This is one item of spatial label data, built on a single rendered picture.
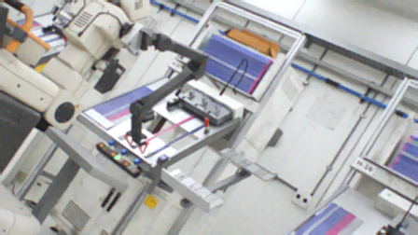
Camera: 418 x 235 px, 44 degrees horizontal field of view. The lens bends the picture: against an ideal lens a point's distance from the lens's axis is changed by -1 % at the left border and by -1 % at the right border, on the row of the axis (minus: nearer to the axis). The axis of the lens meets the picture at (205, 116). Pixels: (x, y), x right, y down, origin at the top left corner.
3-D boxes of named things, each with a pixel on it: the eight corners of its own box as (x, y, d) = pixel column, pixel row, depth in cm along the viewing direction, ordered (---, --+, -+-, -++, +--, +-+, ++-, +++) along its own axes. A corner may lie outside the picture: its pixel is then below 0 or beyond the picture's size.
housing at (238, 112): (233, 129, 316) (235, 109, 309) (178, 96, 344) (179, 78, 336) (242, 124, 321) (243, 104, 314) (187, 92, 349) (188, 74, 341)
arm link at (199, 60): (202, 48, 272) (215, 57, 267) (188, 69, 275) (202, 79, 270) (150, 24, 234) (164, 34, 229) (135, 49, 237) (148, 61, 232)
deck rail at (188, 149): (152, 176, 273) (152, 167, 270) (149, 174, 274) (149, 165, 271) (240, 126, 317) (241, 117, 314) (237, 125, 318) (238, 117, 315)
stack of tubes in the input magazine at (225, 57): (248, 94, 315) (271, 58, 317) (190, 63, 343) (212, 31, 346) (255, 102, 325) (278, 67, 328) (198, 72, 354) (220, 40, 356)
